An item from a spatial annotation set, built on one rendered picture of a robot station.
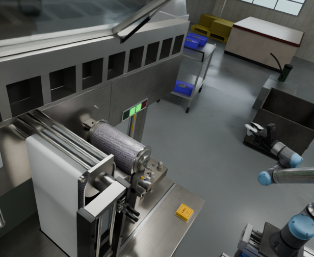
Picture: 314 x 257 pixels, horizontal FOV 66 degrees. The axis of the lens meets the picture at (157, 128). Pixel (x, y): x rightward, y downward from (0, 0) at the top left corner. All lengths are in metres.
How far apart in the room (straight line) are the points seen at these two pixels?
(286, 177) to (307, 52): 8.26
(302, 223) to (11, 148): 1.35
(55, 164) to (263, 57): 6.71
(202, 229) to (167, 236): 1.22
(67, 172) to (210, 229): 1.93
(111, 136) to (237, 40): 6.38
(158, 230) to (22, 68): 0.92
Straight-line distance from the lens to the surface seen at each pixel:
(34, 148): 0.86
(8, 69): 0.87
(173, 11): 5.52
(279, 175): 1.40
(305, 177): 1.34
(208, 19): 9.14
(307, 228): 1.48
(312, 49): 9.47
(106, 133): 1.09
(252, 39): 7.15
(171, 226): 1.32
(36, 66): 0.91
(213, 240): 2.47
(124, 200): 0.75
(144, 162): 1.04
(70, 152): 0.79
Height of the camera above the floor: 1.99
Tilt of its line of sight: 36 degrees down
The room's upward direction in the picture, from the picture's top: 13 degrees clockwise
